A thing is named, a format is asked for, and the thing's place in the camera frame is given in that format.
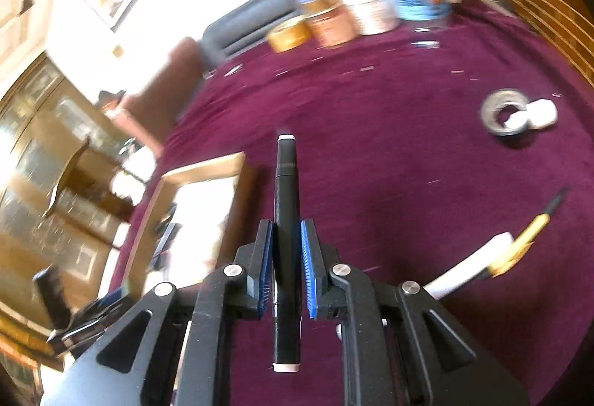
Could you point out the dark small box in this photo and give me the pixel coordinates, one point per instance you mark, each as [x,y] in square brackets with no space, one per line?
[168,243]

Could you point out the gold tape roll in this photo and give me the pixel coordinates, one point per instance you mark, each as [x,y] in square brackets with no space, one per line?
[287,34]

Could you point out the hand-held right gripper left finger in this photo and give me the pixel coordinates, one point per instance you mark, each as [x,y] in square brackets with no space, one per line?
[265,266]

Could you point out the gold tube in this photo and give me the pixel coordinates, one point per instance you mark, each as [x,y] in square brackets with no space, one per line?
[533,229]

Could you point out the maroon tablecloth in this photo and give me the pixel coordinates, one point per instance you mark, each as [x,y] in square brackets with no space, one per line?
[394,178]

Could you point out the copper jar with gold lid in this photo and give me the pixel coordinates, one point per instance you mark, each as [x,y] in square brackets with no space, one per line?
[329,16]

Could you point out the black marker pen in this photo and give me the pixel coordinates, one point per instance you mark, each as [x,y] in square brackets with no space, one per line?
[285,183]

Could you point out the brown chair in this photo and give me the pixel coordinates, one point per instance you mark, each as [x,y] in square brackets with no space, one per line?
[158,95]

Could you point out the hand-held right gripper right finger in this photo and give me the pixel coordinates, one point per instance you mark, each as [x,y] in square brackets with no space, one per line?
[308,266]

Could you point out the grey sofa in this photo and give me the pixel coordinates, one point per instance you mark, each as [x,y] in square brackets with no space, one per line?
[250,27]

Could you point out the small blue item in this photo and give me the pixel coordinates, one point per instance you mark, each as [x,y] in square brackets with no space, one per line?
[424,44]

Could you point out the glass display cabinet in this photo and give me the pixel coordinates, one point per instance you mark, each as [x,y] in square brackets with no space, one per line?
[32,183]

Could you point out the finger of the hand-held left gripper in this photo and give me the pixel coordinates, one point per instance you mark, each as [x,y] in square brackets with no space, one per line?
[51,294]
[97,313]

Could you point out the gold-framed wooden tray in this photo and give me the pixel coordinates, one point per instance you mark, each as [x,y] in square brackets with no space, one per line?
[204,211]

